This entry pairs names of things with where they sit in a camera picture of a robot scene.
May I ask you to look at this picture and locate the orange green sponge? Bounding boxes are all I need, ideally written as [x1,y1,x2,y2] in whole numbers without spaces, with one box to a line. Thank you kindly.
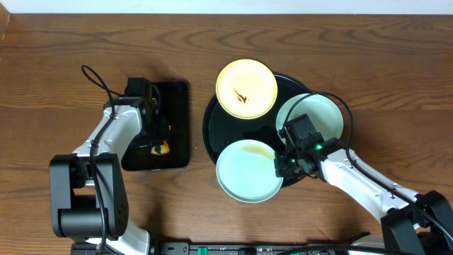
[151,125,171,155]

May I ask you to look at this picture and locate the mint plate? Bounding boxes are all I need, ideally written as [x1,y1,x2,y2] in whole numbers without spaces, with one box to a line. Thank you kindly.
[275,93,343,144]
[216,140,283,203]

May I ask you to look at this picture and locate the mint plate front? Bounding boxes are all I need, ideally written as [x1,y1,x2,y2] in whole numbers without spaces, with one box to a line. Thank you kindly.
[216,140,283,203]

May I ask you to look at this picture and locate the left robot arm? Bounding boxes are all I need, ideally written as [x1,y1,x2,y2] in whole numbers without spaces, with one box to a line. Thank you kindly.
[49,97,168,254]

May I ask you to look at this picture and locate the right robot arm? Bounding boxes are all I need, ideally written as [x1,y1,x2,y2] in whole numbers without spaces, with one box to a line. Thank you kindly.
[275,138,452,254]

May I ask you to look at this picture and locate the rectangular black tray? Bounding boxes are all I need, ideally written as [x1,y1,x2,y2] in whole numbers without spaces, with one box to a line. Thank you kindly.
[121,81,190,171]

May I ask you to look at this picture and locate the round black tray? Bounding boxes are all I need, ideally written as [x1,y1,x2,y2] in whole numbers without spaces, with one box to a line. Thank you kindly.
[202,72,325,188]

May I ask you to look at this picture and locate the yellow plate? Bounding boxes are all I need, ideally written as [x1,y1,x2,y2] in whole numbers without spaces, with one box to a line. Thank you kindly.
[216,59,278,120]

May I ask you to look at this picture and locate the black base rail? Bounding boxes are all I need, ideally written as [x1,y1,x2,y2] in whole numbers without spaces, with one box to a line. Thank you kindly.
[70,233,390,255]

